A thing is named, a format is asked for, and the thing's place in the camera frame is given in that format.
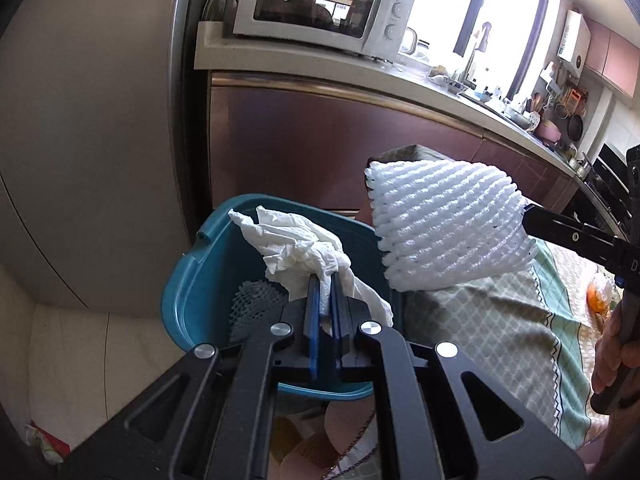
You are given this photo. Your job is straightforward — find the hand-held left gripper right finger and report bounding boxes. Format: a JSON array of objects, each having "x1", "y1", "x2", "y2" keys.
[{"x1": 330, "y1": 272, "x2": 588, "y2": 480}]

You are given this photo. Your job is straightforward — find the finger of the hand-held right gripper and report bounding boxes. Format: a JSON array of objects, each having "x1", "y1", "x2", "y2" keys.
[{"x1": 522, "y1": 205, "x2": 618, "y2": 265}]

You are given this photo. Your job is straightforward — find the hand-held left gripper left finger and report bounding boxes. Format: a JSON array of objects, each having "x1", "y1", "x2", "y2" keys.
[{"x1": 60, "y1": 277, "x2": 323, "y2": 480}]

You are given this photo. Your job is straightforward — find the large orange peel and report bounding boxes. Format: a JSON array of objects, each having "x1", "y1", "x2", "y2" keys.
[{"x1": 586, "y1": 270, "x2": 615, "y2": 316}]

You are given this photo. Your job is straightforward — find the white tissue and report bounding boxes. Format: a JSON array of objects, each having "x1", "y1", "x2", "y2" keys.
[{"x1": 229, "y1": 205, "x2": 396, "y2": 333}]

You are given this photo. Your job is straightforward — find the white foam fruit net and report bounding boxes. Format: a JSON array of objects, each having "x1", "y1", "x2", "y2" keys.
[{"x1": 364, "y1": 159, "x2": 537, "y2": 293}]

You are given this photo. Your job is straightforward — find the teal plastic bin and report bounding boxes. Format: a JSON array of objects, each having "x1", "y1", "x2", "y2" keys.
[{"x1": 161, "y1": 194, "x2": 406, "y2": 403}]

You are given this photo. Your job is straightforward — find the person's right forearm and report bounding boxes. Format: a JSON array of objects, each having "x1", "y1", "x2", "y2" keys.
[{"x1": 600, "y1": 400, "x2": 640, "y2": 476}]

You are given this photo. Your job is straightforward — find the person's right hand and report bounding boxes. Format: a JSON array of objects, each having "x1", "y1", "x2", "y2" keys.
[{"x1": 590, "y1": 315, "x2": 626, "y2": 395}]

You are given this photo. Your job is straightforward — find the black built-in oven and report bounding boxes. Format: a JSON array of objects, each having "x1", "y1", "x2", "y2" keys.
[{"x1": 575, "y1": 142, "x2": 633, "y2": 241}]

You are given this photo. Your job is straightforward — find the pink pot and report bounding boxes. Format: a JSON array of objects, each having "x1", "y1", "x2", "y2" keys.
[{"x1": 535, "y1": 120, "x2": 563, "y2": 142}]

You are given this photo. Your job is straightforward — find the pink patterned cloth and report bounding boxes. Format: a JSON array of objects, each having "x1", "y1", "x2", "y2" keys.
[{"x1": 270, "y1": 400, "x2": 381, "y2": 480}]

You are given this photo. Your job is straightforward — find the patterned tablecloth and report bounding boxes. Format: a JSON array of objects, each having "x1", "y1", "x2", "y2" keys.
[{"x1": 372, "y1": 144, "x2": 640, "y2": 456}]

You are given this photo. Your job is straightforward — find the brown kitchen base cabinet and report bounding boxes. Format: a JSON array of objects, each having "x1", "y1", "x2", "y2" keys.
[{"x1": 207, "y1": 72, "x2": 586, "y2": 216}]

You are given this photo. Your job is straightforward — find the white water heater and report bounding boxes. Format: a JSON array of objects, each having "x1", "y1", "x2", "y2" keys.
[{"x1": 559, "y1": 9, "x2": 592, "y2": 72}]

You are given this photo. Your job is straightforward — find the kitchen window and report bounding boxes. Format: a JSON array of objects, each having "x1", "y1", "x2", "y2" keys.
[{"x1": 370, "y1": 0, "x2": 566, "y2": 103}]

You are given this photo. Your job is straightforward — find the kitchen countertop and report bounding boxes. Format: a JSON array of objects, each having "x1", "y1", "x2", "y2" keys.
[{"x1": 194, "y1": 21, "x2": 601, "y2": 181}]

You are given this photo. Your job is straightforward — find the white microwave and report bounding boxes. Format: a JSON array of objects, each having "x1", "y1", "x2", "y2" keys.
[{"x1": 231, "y1": 0, "x2": 417, "y2": 57}]

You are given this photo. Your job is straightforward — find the grey refrigerator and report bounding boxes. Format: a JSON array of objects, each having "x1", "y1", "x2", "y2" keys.
[{"x1": 0, "y1": 0, "x2": 211, "y2": 318}]

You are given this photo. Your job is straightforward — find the pink wall cabinet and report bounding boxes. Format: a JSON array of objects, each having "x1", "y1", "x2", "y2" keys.
[{"x1": 582, "y1": 15, "x2": 640, "y2": 101}]

